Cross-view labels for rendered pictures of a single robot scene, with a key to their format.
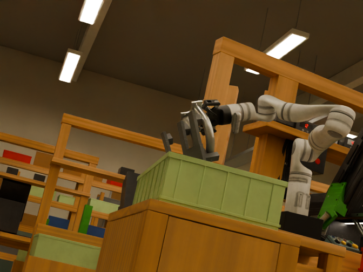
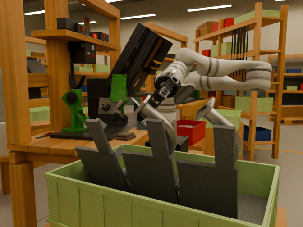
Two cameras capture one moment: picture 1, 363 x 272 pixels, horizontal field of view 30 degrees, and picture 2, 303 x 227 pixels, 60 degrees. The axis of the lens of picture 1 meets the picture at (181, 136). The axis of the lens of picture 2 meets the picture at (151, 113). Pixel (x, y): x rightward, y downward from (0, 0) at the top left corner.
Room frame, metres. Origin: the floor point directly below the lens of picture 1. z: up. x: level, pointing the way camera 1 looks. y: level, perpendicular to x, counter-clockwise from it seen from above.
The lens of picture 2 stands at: (2.00, 0.52, 1.24)
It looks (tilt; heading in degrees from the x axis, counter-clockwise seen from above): 8 degrees down; 309
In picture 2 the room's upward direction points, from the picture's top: straight up
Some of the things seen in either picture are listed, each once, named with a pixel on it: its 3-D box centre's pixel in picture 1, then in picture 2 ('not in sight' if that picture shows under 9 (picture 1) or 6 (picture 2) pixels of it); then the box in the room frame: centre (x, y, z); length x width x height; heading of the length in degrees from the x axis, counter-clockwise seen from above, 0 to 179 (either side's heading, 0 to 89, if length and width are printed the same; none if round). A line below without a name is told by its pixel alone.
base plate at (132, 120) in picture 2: not in sight; (117, 123); (3.51, -0.90, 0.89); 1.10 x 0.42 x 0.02; 114
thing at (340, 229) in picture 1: (336, 229); (106, 98); (3.68, -0.94, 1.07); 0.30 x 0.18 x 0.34; 114
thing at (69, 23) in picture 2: (284, 120); (67, 25); (3.59, -0.54, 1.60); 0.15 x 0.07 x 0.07; 114
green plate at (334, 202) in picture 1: (336, 202); (120, 88); (3.42, -0.85, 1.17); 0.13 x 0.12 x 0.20; 114
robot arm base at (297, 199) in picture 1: (297, 196); (166, 121); (2.76, -0.52, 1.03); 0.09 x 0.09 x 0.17; 27
